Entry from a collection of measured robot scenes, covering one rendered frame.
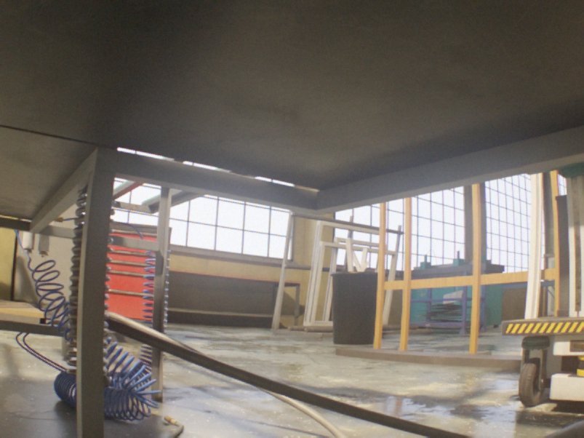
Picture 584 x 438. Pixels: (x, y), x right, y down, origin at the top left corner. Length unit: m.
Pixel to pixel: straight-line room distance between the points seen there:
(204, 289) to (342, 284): 4.13
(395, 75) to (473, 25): 0.10
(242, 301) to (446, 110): 8.97
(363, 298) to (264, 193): 4.55
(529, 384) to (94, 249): 1.47
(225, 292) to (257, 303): 0.71
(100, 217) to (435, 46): 0.47
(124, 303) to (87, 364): 3.54
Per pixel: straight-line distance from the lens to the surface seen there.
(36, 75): 0.49
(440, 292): 9.74
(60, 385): 1.55
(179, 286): 8.81
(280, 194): 0.79
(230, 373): 0.76
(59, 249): 7.70
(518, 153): 0.60
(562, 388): 1.70
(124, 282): 4.20
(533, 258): 3.22
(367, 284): 5.31
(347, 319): 5.31
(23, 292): 7.62
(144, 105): 0.53
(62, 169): 0.84
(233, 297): 9.30
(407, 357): 3.51
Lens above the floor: 0.37
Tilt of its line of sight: 11 degrees up
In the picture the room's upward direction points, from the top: 3 degrees clockwise
